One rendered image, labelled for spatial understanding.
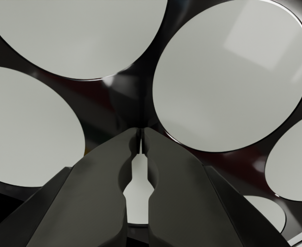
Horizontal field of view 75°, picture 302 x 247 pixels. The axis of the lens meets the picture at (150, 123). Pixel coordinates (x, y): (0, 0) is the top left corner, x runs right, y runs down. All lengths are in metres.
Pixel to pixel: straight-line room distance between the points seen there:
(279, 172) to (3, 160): 0.22
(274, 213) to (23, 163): 0.23
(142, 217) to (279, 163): 0.13
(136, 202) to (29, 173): 0.09
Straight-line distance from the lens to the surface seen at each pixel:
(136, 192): 0.18
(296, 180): 0.22
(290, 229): 0.27
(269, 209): 0.23
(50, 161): 0.17
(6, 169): 0.20
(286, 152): 0.19
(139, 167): 0.16
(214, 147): 0.16
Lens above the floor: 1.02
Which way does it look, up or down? 61 degrees down
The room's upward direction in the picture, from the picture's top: 177 degrees clockwise
